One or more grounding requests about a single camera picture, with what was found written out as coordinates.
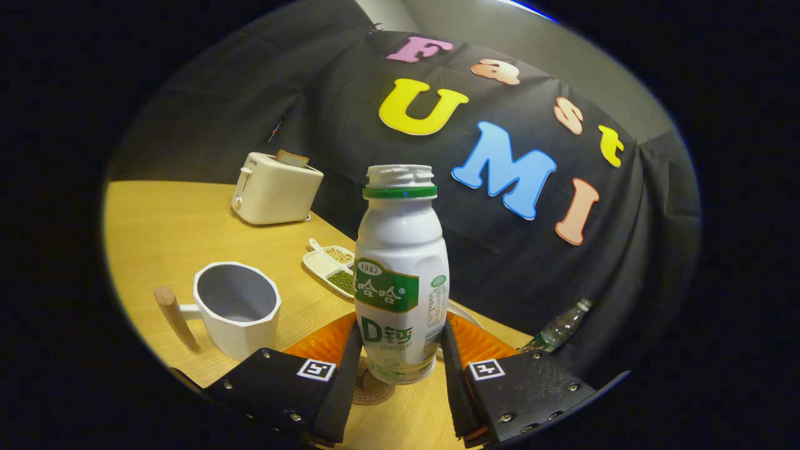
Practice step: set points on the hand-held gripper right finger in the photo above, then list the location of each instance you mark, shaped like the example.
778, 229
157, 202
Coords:
459, 394

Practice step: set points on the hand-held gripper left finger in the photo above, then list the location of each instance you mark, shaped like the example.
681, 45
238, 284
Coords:
344, 394

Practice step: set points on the round cork coaster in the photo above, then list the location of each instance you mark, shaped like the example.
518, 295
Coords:
369, 394

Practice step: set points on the white juice bottle green label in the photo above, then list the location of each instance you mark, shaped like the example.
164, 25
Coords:
400, 250

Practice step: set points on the clear plastic water bottle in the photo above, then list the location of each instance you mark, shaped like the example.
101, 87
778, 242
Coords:
556, 328

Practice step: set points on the white round plate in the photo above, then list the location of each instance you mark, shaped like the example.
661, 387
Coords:
465, 310

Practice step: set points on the white divided bean dish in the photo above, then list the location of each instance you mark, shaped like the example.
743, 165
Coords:
319, 262

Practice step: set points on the cream toaster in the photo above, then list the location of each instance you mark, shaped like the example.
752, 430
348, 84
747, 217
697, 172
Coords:
275, 194

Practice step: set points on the wooden table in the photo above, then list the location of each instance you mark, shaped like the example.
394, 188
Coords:
162, 237

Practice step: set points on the bread slice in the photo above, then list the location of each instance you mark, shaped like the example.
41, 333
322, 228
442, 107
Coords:
292, 159

